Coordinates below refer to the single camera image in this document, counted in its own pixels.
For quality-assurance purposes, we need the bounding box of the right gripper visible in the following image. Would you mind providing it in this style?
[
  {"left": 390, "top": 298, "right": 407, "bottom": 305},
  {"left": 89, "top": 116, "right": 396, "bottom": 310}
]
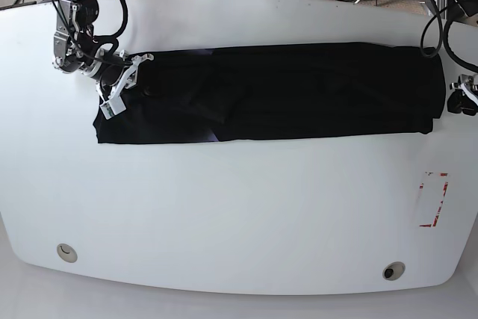
[{"left": 96, "top": 53, "right": 154, "bottom": 102}]

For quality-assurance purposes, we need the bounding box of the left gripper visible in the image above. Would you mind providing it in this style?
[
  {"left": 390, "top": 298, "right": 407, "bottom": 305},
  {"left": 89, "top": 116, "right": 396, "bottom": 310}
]
[{"left": 447, "top": 75, "right": 478, "bottom": 116}]

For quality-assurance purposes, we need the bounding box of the black printed t-shirt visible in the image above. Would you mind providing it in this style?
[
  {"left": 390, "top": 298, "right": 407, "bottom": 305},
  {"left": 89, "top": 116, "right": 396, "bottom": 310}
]
[{"left": 93, "top": 43, "right": 446, "bottom": 145}]

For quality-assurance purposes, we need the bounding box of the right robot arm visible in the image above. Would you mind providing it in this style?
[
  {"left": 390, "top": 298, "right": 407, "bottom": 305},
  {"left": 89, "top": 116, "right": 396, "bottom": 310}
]
[{"left": 53, "top": 0, "right": 154, "bottom": 106}]

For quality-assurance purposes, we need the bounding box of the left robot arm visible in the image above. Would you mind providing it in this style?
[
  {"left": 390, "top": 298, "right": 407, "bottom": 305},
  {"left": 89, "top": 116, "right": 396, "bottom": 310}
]
[{"left": 420, "top": 0, "right": 477, "bottom": 116}]

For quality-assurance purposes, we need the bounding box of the red tape rectangle marking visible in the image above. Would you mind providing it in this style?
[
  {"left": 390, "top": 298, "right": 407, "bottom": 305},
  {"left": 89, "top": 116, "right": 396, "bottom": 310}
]
[{"left": 414, "top": 172, "right": 450, "bottom": 228}]

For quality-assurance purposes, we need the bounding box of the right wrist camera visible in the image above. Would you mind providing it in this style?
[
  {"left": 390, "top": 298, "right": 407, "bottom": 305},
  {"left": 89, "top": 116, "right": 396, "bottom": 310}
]
[{"left": 99, "top": 97, "right": 126, "bottom": 120}]

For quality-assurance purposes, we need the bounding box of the left table cable grommet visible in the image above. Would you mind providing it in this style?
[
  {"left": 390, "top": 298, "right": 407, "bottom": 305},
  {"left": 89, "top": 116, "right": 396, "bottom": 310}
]
[{"left": 57, "top": 244, "right": 78, "bottom": 263}]

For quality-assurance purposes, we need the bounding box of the table cable grommet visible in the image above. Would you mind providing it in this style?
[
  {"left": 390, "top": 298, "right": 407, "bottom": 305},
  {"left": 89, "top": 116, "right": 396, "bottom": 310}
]
[
  {"left": 57, "top": 244, "right": 78, "bottom": 263},
  {"left": 382, "top": 261, "right": 406, "bottom": 281}
]

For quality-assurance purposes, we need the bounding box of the right table cable grommet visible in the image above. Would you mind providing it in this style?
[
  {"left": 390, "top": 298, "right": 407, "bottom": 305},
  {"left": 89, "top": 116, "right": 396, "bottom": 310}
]
[{"left": 382, "top": 261, "right": 406, "bottom": 281}]

